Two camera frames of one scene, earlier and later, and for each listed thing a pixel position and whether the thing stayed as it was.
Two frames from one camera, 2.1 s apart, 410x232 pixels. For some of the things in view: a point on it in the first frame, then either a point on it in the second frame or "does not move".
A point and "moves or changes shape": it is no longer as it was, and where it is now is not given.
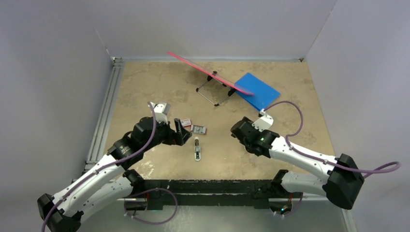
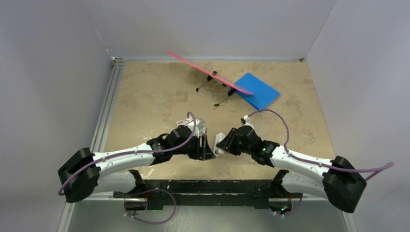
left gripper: x=177 y=138 -> x=208 y=154
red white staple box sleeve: x=186 y=123 does not move
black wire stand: x=231 y=92 does not move
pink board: x=226 y=80 does not move
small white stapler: x=197 y=149 moves or changes shape
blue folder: x=264 y=94 does not move
